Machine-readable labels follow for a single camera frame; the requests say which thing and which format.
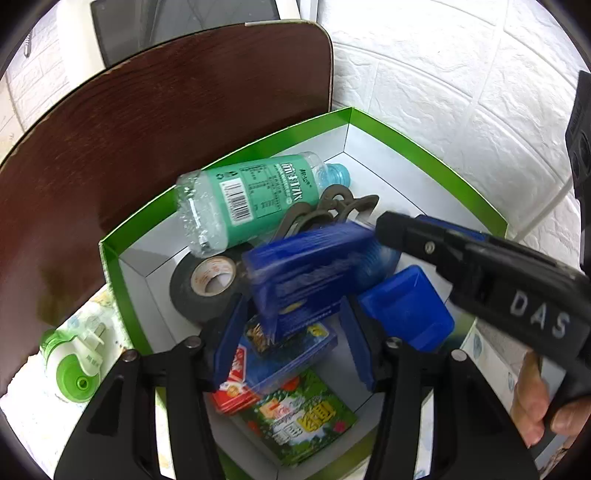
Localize green white plug-in repellent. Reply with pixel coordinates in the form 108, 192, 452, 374
39, 318, 121, 404

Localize grey carabiner hooks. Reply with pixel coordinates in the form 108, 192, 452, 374
274, 185, 382, 241

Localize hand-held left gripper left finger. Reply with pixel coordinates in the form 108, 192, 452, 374
53, 293, 250, 480

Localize green printed flat box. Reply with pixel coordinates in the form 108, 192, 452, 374
238, 369, 358, 468

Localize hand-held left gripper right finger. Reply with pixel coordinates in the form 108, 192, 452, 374
339, 298, 539, 480

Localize dark brown wooden board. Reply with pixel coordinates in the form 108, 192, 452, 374
0, 21, 334, 398

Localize green cardboard box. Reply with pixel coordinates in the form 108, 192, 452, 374
99, 107, 509, 480

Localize black tape roll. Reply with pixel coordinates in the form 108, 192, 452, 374
168, 253, 252, 324

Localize red blue packet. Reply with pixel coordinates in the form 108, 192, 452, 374
211, 318, 338, 416

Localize white appliance with dark screen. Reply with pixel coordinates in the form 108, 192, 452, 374
90, 0, 301, 70

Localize small dark card packet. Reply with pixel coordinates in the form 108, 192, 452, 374
245, 318, 287, 356

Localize printed blanket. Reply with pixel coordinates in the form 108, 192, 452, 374
0, 281, 591, 480

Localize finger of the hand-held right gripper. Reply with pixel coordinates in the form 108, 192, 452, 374
376, 211, 468, 287
418, 215, 555, 266

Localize blue plastic case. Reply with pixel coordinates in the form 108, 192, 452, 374
358, 265, 455, 352

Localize person's right hand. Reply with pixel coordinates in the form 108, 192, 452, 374
510, 353, 591, 448

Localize blue rectangular box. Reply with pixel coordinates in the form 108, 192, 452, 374
241, 220, 400, 340

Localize plastic bottle with green label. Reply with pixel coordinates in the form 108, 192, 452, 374
175, 151, 352, 258

